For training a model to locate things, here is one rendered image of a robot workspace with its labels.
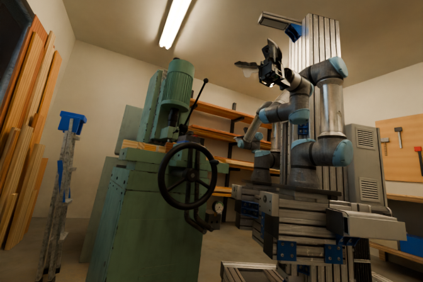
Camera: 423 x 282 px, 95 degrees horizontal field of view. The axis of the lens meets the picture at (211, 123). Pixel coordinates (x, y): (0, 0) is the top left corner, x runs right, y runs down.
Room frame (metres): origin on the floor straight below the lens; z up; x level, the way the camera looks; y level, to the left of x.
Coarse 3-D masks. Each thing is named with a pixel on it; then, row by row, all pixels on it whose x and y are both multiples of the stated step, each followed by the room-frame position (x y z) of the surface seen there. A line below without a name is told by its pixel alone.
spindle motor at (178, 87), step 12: (180, 60) 1.09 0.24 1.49; (168, 72) 1.12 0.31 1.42; (180, 72) 1.10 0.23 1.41; (192, 72) 1.14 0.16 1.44; (168, 84) 1.11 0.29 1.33; (180, 84) 1.09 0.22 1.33; (192, 84) 1.18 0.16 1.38; (168, 96) 1.10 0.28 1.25; (180, 96) 1.10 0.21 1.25; (168, 108) 1.18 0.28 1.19; (180, 108) 1.15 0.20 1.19
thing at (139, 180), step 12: (120, 168) 1.14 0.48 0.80; (120, 180) 1.07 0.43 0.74; (132, 180) 0.93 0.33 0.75; (144, 180) 0.96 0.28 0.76; (156, 180) 0.99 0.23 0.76; (168, 180) 1.02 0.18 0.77; (204, 180) 1.13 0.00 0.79; (180, 192) 1.06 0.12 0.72; (192, 192) 1.10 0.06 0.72; (204, 192) 1.14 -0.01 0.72
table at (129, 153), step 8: (120, 152) 1.06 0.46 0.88; (128, 152) 0.91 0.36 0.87; (136, 152) 0.93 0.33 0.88; (144, 152) 0.95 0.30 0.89; (152, 152) 0.97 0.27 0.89; (160, 152) 0.99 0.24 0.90; (128, 160) 0.92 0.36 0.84; (136, 160) 0.93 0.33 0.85; (144, 160) 0.95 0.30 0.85; (152, 160) 0.97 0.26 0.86; (160, 160) 0.99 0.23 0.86; (176, 160) 0.94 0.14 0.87; (200, 168) 1.01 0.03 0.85; (208, 168) 1.14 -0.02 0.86; (224, 168) 1.20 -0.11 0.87
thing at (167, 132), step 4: (164, 128) 1.18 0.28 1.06; (168, 128) 1.12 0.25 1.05; (172, 128) 1.13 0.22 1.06; (176, 128) 1.14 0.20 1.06; (164, 132) 1.16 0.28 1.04; (168, 132) 1.12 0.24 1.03; (160, 136) 1.22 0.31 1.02; (164, 136) 1.15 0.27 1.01; (168, 136) 1.12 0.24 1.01; (172, 136) 1.13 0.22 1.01; (176, 136) 1.15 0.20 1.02; (168, 140) 1.17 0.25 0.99
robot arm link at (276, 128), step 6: (276, 126) 1.49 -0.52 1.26; (276, 132) 1.49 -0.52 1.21; (276, 138) 1.49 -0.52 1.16; (276, 144) 1.49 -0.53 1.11; (270, 150) 1.52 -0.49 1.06; (276, 150) 1.48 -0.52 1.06; (276, 156) 1.47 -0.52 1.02; (276, 162) 1.46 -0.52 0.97; (270, 168) 1.50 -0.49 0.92; (276, 168) 1.50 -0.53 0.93
